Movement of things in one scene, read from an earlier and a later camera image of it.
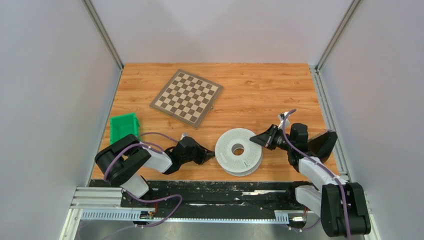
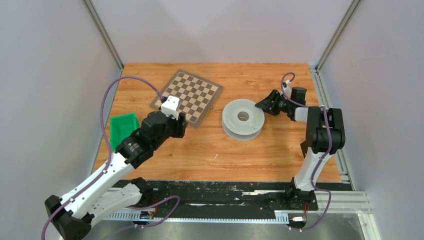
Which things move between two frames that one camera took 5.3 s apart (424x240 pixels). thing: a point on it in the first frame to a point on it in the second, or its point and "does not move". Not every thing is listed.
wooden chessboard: x=187 y=97 does not move
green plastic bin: x=123 y=125 does not move
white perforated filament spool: x=242 y=165 to x=242 y=120
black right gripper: x=266 y=138 to x=267 y=105
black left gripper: x=203 y=157 to x=180 y=125
